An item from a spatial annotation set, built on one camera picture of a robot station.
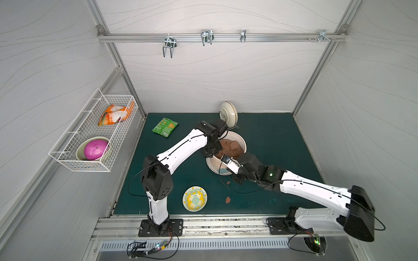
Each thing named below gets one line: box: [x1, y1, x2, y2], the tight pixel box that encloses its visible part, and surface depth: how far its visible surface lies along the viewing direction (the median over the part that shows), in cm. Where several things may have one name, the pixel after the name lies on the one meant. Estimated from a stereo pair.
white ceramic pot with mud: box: [205, 130, 248, 176], surface depth 90 cm
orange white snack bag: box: [97, 101, 135, 127], surface depth 73 cm
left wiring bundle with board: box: [126, 226, 180, 260], surface depth 70 cm
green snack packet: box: [151, 117, 180, 138], surface depth 113 cm
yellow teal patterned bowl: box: [181, 185, 208, 213], surface depth 82 cm
